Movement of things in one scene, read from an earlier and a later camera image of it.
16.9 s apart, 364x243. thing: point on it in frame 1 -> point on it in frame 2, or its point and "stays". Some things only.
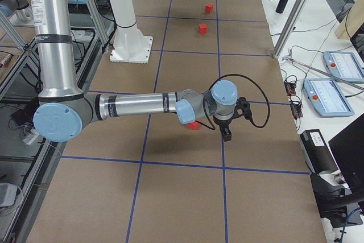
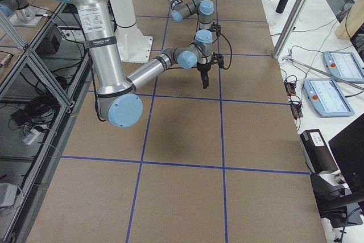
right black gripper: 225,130 -> 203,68
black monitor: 347,147 stays
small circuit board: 290,89 stays
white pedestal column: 129,44 stays
